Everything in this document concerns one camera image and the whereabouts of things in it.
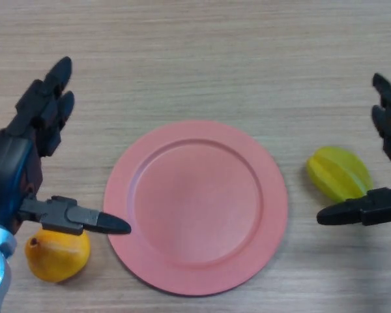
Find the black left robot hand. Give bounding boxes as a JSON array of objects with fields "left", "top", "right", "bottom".
[{"left": 0, "top": 56, "right": 132, "bottom": 235}]

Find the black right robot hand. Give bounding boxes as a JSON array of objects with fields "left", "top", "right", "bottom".
[{"left": 317, "top": 72, "right": 391, "bottom": 227}]

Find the yellow starfruit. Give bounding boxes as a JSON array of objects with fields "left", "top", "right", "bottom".
[{"left": 306, "top": 146, "right": 374, "bottom": 204}]

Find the pink round plate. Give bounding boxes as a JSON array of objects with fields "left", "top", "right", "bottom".
[{"left": 103, "top": 120, "right": 289, "bottom": 297}]

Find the orange yellow pear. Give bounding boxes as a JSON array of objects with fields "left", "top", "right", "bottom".
[{"left": 24, "top": 226, "right": 91, "bottom": 284}]

